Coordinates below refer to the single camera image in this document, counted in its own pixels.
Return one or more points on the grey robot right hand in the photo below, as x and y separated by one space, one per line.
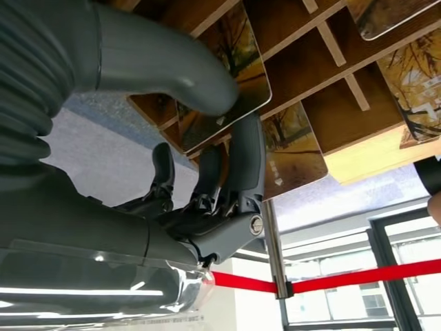
103 237

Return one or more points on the wooden card organizer rack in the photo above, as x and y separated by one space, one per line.
310 68

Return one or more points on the person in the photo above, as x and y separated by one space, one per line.
429 176

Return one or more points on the dark grey rug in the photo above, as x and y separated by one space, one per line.
103 114

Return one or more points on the red barrier belt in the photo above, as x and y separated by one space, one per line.
362 276
241 282

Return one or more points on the chrome stanchion post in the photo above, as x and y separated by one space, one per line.
275 246

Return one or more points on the dark window frame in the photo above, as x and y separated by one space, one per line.
389 269

